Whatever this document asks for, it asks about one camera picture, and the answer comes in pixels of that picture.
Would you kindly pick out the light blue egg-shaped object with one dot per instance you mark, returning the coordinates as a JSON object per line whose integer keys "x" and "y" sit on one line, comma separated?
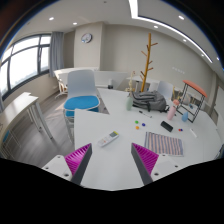
{"x": 185, "y": 117}

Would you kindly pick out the grey curtain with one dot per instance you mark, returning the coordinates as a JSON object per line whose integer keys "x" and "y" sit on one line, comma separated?
{"x": 56, "y": 52}

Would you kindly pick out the pale green bottle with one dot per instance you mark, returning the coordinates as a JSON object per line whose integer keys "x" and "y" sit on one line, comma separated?
{"x": 129, "y": 102}

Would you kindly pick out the striped folded towel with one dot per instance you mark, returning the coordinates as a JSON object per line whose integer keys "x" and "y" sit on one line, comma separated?
{"x": 162, "y": 144}

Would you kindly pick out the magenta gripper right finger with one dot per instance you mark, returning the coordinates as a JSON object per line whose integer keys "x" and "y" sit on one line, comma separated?
{"x": 145, "y": 161}

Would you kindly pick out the white marker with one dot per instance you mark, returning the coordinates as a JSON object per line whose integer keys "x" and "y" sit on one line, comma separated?
{"x": 193, "y": 133}

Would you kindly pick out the pink bottle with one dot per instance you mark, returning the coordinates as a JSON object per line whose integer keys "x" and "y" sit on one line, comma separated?
{"x": 172, "y": 109}

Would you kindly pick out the black marker pen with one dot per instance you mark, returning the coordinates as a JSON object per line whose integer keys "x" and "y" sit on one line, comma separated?
{"x": 145, "y": 114}

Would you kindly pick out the white remote control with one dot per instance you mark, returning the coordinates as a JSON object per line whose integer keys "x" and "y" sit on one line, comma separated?
{"x": 108, "y": 139}

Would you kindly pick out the grey backpack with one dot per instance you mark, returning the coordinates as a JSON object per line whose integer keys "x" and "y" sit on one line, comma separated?
{"x": 150, "y": 101}

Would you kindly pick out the black frame orange-top rack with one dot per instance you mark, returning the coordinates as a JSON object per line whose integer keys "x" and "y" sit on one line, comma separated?
{"x": 191, "y": 100}

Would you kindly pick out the large window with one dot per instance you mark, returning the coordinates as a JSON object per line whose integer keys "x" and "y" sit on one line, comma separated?
{"x": 23, "y": 61}

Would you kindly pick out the wooden coat stand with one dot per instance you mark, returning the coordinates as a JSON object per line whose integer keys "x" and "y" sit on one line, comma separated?
{"x": 147, "y": 68}

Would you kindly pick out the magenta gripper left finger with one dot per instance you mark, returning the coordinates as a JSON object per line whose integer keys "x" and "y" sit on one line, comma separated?
{"x": 77, "y": 162}

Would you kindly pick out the white background chair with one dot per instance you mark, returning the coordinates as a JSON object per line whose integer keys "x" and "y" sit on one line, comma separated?
{"x": 165, "y": 89}

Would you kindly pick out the white side desk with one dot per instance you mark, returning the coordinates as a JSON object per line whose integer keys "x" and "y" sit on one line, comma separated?
{"x": 24, "y": 102}

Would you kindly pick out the black rectangular case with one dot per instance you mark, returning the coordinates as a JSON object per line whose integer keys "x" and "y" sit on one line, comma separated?
{"x": 167, "y": 126}

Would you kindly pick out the white chair blue cushion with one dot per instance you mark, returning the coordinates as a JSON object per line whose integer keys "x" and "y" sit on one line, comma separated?
{"x": 82, "y": 94}

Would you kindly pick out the round wall clock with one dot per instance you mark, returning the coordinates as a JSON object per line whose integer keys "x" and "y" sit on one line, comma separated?
{"x": 86, "y": 38}

